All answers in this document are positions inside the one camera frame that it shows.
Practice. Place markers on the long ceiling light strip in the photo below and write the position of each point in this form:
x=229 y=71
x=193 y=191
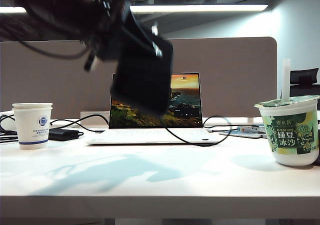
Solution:
x=200 y=8

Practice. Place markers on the black power adapter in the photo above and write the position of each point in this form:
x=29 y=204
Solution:
x=62 y=134

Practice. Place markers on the taupe desk partition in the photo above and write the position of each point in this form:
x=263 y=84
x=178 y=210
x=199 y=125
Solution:
x=225 y=72

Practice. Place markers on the white laptop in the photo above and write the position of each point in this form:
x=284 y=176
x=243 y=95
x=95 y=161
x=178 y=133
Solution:
x=190 y=97

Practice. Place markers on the white drinking straw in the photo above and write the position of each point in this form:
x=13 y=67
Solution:
x=286 y=80

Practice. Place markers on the black office chair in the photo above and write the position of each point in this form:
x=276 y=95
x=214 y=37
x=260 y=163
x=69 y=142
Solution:
x=305 y=76

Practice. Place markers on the colourful printed card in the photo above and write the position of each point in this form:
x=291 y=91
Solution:
x=246 y=129

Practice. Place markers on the flat silver device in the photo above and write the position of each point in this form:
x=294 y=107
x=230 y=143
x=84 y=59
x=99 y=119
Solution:
x=237 y=134

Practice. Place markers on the black phone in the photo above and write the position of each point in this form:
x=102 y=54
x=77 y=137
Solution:
x=145 y=85

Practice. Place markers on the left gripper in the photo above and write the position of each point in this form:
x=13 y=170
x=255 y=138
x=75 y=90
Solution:
x=107 y=35

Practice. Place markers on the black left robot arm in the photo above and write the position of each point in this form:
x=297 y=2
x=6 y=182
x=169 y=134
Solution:
x=50 y=5

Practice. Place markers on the white paper cup blue logo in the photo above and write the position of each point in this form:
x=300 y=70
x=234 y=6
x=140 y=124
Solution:
x=32 y=130

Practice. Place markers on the green printed plastic drink cup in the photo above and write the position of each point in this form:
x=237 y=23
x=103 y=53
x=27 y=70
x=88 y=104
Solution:
x=287 y=135

